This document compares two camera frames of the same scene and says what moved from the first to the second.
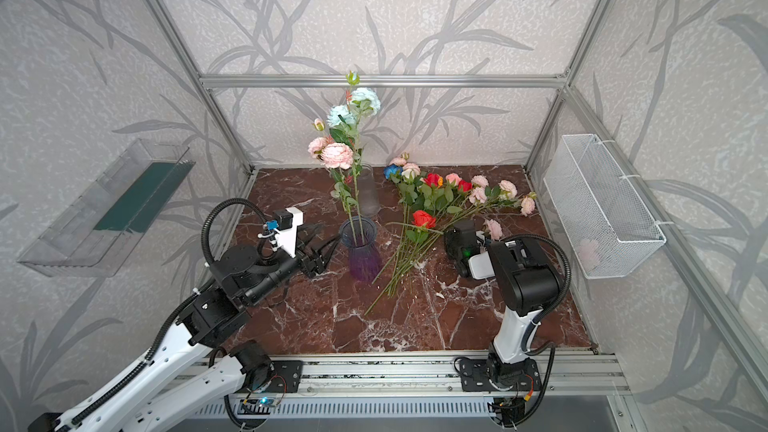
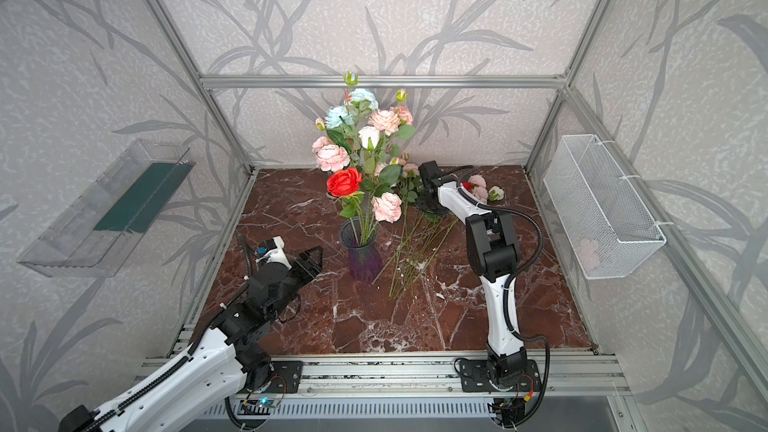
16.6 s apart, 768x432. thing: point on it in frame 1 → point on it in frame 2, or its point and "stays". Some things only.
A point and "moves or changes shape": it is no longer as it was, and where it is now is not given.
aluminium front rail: (595, 373) stays
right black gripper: (459, 240) → (430, 177)
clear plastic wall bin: (101, 231) stays
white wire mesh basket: (609, 231) stays
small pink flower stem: (494, 229) moves or changes shape
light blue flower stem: (347, 123) stays
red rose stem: (421, 220) → (344, 184)
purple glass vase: (358, 234) stays
